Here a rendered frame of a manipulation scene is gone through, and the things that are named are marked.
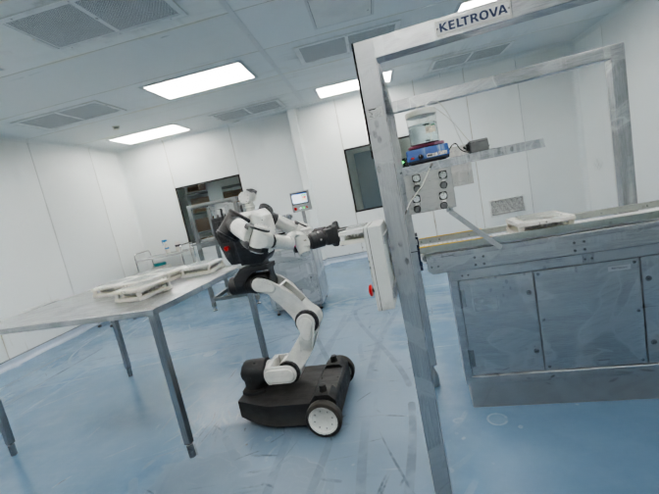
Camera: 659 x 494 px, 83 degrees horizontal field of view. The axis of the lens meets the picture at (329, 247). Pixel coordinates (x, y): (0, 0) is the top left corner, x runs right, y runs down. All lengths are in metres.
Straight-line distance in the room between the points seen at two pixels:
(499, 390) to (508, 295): 0.53
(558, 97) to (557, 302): 5.87
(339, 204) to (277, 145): 1.58
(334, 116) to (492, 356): 5.59
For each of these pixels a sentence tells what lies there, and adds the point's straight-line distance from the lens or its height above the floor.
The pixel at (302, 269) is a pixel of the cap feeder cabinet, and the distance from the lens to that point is 4.24.
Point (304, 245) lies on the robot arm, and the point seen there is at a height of 1.04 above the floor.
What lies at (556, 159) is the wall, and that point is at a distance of 7.60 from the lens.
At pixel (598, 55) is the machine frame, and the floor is 1.66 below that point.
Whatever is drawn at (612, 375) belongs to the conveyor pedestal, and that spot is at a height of 0.13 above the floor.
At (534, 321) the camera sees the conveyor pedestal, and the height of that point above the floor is 0.45.
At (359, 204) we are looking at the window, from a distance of 6.91.
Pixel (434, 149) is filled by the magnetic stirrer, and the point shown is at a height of 1.38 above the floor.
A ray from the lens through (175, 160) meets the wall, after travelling 7.85.
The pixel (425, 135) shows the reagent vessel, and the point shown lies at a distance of 1.92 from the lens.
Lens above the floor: 1.27
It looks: 8 degrees down
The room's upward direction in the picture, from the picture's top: 12 degrees counter-clockwise
